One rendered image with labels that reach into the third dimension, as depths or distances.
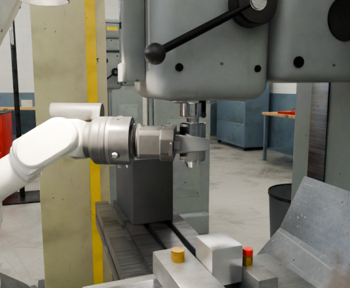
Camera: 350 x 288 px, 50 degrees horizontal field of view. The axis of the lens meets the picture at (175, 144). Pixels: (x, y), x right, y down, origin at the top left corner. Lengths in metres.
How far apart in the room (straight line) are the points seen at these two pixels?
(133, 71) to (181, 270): 0.32
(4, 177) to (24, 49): 9.00
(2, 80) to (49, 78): 7.36
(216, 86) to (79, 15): 1.87
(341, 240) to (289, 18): 0.48
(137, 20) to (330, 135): 0.53
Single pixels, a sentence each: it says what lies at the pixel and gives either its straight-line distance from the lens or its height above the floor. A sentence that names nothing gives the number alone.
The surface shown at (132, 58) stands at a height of 1.38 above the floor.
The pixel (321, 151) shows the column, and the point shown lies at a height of 1.18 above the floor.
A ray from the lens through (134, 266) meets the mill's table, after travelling 0.87.
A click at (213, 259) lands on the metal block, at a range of 0.59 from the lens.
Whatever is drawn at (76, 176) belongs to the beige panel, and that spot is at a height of 0.79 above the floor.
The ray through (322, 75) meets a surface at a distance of 0.67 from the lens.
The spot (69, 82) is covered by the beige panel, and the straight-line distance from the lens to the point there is 2.36.
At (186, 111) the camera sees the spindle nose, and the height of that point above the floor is 1.29.
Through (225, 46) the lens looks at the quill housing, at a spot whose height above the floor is 1.39.
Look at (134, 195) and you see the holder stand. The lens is 1.07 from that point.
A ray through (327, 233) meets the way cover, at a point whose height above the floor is 1.02.
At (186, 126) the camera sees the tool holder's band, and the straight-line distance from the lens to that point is 0.66.
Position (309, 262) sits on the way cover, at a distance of 0.91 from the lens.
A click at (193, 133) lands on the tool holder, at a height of 1.25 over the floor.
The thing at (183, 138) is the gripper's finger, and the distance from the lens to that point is 0.65.
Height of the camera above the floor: 1.33
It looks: 9 degrees down
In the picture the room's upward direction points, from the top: straight up
